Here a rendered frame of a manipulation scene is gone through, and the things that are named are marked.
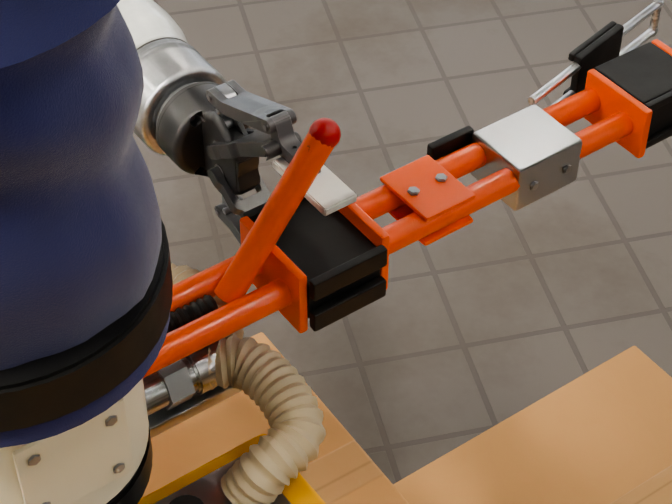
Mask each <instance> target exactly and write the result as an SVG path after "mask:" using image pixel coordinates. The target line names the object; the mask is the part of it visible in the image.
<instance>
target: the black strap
mask: <svg viewBox="0 0 672 504"><path fill-rule="evenodd" d="M161 226H162V241H161V247H160V252H159V258H158V262H157V266H156V269H155V273H154V276H153V280H152V282H151V284H150V286H149V287H148V289H147V292H146V294H145V296H144V298H143V299H142V300H141V301H139V302H138V303H137V304H136V305H135V306H134V307H133V308H132V309H130V310H129V311H128V312H127V313H126V314H125V315H123V316H122V317H120V318H119V319H117V320H116V321H114V322H113V323H112V324H110V325H109V326H107V327H106V328H104V329H103V330H101V331H100V332H99V333H97V334H96V335H94V336H93V337H91V338H90V339H88V340H87V341H85V342H83V343H81V344H79V345H77V346H74V347H72V348H70V349H67V350H65V351H63V352H60V353H57V354H53V355H50V356H47V357H43V358H40V359H36V360H33V361H30V362H27V363H24V364H21V365H19V366H16V367H13V368H9V369H5V370H0V432H6V431H12V430H18V429H24V428H28V427H32V426H35V425H38V424H42V423H45V422H49V421H52V420H55V419H58V418H60V417H62V416H65V415H67V414H69V413H72V412H74V411H76V410H79V409H81V408H83V407H85V406H87V405H88V404H90V403H92V402H93V401H95V400H97V399H99V398H100V397H102V396H104V395H106V394H107V393H108V392H110V391H111V390H112V389H114V388H115V387H116V386H117V385H119V384H120V383H121V382H123V381H124V380H125V379H127V378H128V377H129V376H130V375H131V374H132V373H133V372H134V371H135V370H136V369H137V368H138V367H139V366H140V364H141V363H142V362H143V361H144V360H145V359H146V358H147V356H148V355H149V354H150V352H151V351H152V349H153V348H154V346H155V345H156V344H157V342H158V341H159V339H160V337H161V334H162V332H163V330H164V328H165V326H166V323H167V321H168V318H169V313H170V309H171V305H172V296H173V280H172V270H171V261H170V251H169V243H168V239H167V234H166V229H165V226H164V224H163V221H162V219H161Z"/></svg>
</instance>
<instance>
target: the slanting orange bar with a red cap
mask: <svg viewBox="0 0 672 504"><path fill-rule="evenodd" d="M340 137H341V132H340V128H339V126H338V125H337V123H336V122H335V121H334V120H332V119H329V118H320V119H317V120H316V121H314V122H313V123H312V124H311V126H310V128H309V132H308V133H307V135H306V137H305V138H304V140H303V142H302V143H301V145H300V147H299V148H298V150H297V152H296V154H295V155H294V157H293V159H292V160H291V162H290V164H289V165H288V167H287V169H286V170H285V172H284V174H283V175H282V177H281V179H280V180H279V182H278V184H277V185H276V187H275V189H274V191H273V192H272V194H271V196H270V197H269V199H268V201H267V202H266V204H265V206H264V207H263V209H262V211H261V212H260V214H259V216H258V217H257V219H256V221H255V223H254V224H253V226H252V228H251V229H250V231H249V233H248V234H247V236H246V238H245V239H244V241H243V243H242V244H241V246H240V248H239V249H238V251H237V253H236V254H235V256H234V258H233V260H232V261H231V263H230V265H229V266H228V268H227V270H226V271H225V273H224V275H223V276H222V278H221V280H220V281H219V283H218V285H217V286H216V288H215V290H214V292H215V294H216V295H217V296H218V297H219V298H220V299H221V300H223V301H224V302H226V303H230V302H232V301H234V300H236V299H238V298H240V297H242V296H244V295H245V294H246V293H247V291H248V289H249V288H250V286H251V284H252V283H253V281H254V279H255V278H256V276H257V274H258V273H259V271H260V269H261V268H262V266H263V264H264V263H265V261H266V259H267V258H268V256H269V254H270V253H271V251H272V249H273V248H274V246H275V244H276V243H277V241H278V239H279V238H280V236H281V234H282V233H283V231H284V229H285V228H286V226H287V225H288V223H289V221H290V220H291V218H292V216H293V215H294V213H295V211H296V210H297V208H298V206H299V205H300V203H301V201H302V200H303V198H304V196H305V195H306V193H307V191H308V190H309V188H310V186H311V185H312V183H313V181H314V180H315V178H316V176H317V175H318V173H319V171H320V170H321V168H322V166H323V165H324V163H325V161H326V160H327V158H328V156H329V155H330V153H331V151H332V150H333V148H334V147H335V146H336V145H337V144H338V142H339V141H340Z"/></svg>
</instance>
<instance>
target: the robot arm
mask: <svg viewBox="0 0 672 504"><path fill-rule="evenodd" d="M117 6H118V8H119V10H120V12H121V14H122V16H123V18H124V20H125V22H126V24H127V26H128V28H129V30H130V32H131V35H132V37H133V40H134V43H135V46H136V49H137V52H138V55H139V58H140V62H141V65H142V69H143V79H144V90H143V95H142V101H141V106H140V110H139V114H138V118H137V122H136V125H135V129H134V133H135V134H136V135H137V137H138V138H139V139H140V140H141V141H142V142H143V143H144V144H145V145H146V146H147V147H148V148H149V149H151V150H152V151H154V152H156V153H158V154H161V155H164V156H168V157H169V158H170V159H171V160H172V161H173V162H174V163H175V164H176V165H177V166H178V167H179V168H180V169H182V170H183V171H185V172H187V173H190V174H194V175H201V176H206V177H209V178H210V180H211V182H212V183H213V185H214V187H215V188H216V189H217V190H218V191H219V192H220V193H221V194H222V203H221V204H219V205H216V206H215V208H214V209H215V213H216V215H217V216H218V217H219V218H220V220H221V221H222V222H223V223H224V224H225V225H226V226H227V227H228V228H229V229H230V230H231V232H232V233H233V235H234V236H235V238H236V239H237V241H238V242H239V244H240V245H241V237H240V219H241V218H243V213H244V212H246V211H248V210H250V209H253V208H255V207H257V206H259V205H261V204H263V203H266V202H267V201H268V197H269V194H270V193H269V190H268V188H267V186H266V185H265V183H264V181H263V179H262V177H261V176H260V174H259V170H258V166H259V157H265V158H266V157H267V159H266V161H267V160H269V159H272V158H274V157H276V156H278V155H280V156H281V157H280V158H278V159H275V160H273V168H274V169H275V170H276V171H277V172H278V173H279V174H280V175H283V174H284V172H285V170H286V169H287V167H288V165H289V164H290V162H291V160H292V159H293V157H294V155H295V154H296V152H297V150H298V148H299V147H300V145H301V143H302V139H301V137H300V135H299V133H298V132H296V131H294V129H293V125H292V124H294V123H296V122H297V117H296V114H295V112H294V111H293V110H292V109H291V108H288V107H286V106H283V105H281V104H278V103H276V102H273V101H270V100H268V99H265V98H263V97H260V96H258V95H255V94H253V93H250V92H248V91H246V90H244V89H243V88H242V87H241V86H240V85H239V84H238V83H237V82H236V81H235V80H230V81H228V82H227V81H226V80H225V79H224V77H223V76H222V75H221V74H220V73H219V72H218V71H217V70H216V69H215V68H214V67H213V66H212V65H211V64H209V63H208V62H207V61H206V60H205V59H204V58H203V57H202V56H201V55H200V53H199V52H198V51H197V50H196V49H195V48H194V47H192V46H191V45H189V44H188V42H187V40H186V37H185V35H184V33H183V31H182V30H181V28H180V27H179V26H178V25H177V23H176V22H175V21H174V20H173V19H172V17H171V16H170V15H169V14H168V13H167V12H166V11H165V10H164V9H163V8H161V7H160V6H159V5H158V4H157V3H156V2H154V1H153V0H120V1H119V2H118V4H117ZM249 126H250V127H252V128H254V129H252V128H249ZM254 188H255V190H256V191H257V193H255V194H253V195H251V196H249V197H247V198H245V199H243V198H242V197H241V196H240V195H242V194H244V193H246V192H248V191H251V190H253V189H254ZM304 197H305V198H306V199H307V200H308V201H309V202H310V203H311V204H312V205H313V206H314V207H315V208H316V209H317V210H318V211H319V212H320V213H322V214H323V215H324V216H327V215H329V214H331V213H333V212H335V211H337V210H339V209H342V208H344V207H346V206H348V205H350V204H352V203H354V202H356V200H357V194H355V193H354V192H353V191H352V190H351V189H350V188H349V187H348V186H347V185H346V184H345V183H343V182H342V181H341V180H340V179H339V178H338V177H337V176H336V175H335V174H334V173H332V172H331V171H330V170H329V169H328V168H327V167H326V166H325V165H323V166H322V168H321V170H320V171H319V173H318V175H317V176H316V178H315V180H314V181H313V183H312V185H311V186H310V188H309V190H308V191H307V193H306V195H305V196H304Z"/></svg>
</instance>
